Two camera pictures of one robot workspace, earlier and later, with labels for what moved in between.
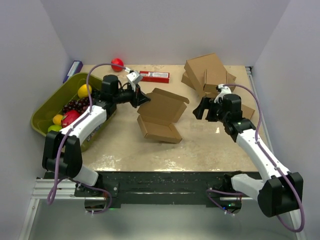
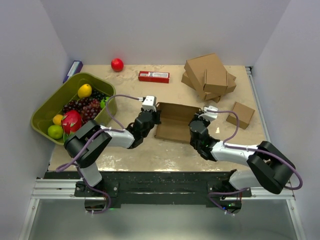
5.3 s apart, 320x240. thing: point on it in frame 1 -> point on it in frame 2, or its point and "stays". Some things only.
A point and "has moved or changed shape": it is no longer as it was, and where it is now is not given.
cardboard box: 157,116 has moved or changed shape
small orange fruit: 57,119 stays
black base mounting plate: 156,187 stays
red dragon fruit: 69,116 stays
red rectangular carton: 155,76 stays
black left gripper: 142,98 -> 156,114
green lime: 56,128 stays
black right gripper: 206,103 -> 206,122
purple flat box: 76,67 stays
